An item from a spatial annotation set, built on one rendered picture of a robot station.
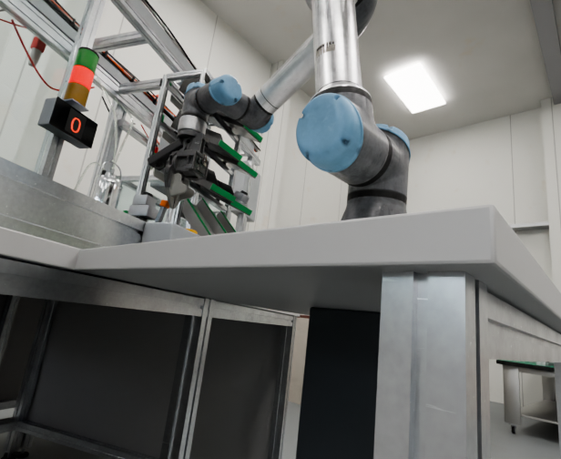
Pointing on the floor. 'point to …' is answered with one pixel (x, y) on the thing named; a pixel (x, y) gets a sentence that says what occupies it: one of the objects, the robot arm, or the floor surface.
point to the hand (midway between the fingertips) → (170, 204)
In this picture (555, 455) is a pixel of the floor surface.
